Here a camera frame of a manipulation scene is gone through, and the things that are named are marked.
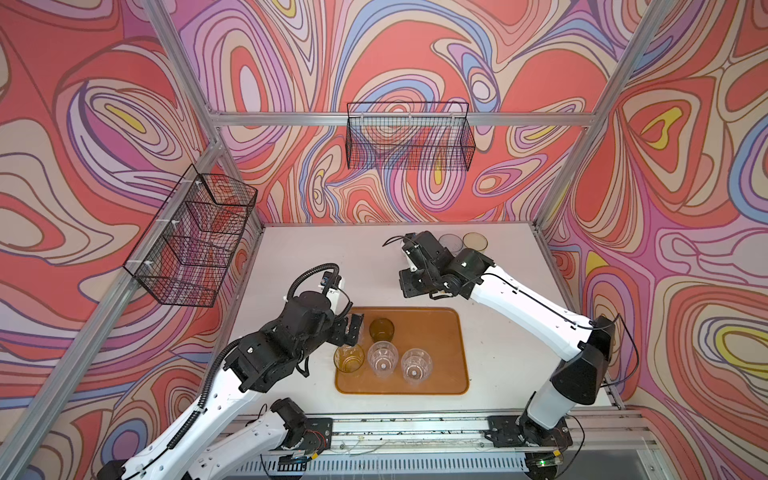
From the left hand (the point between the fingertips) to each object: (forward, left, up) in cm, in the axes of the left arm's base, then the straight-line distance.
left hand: (350, 309), depth 69 cm
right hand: (+8, -14, -4) cm, 17 cm away
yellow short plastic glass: (-3, +2, -23) cm, 23 cm away
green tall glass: (+32, -38, -11) cm, 51 cm away
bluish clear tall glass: (+32, -31, -12) cm, 46 cm away
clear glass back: (-5, -17, -24) cm, 30 cm away
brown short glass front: (+5, -7, -21) cm, 22 cm away
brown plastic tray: (+6, -25, -24) cm, 36 cm away
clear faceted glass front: (-3, -7, -23) cm, 24 cm away
